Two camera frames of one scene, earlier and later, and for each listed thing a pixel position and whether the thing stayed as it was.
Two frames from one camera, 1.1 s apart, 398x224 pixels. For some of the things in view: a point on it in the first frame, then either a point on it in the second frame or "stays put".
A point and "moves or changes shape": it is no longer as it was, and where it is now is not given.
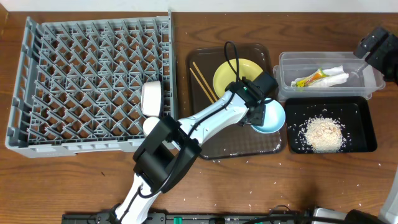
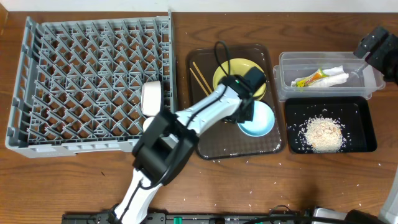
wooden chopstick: [201, 84] stays put
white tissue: [337, 77] stays put
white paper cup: [149, 124] stays put
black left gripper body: [257, 115] → [244, 114]
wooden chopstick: [204, 81] stays put
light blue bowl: [275, 117] moves or changes shape
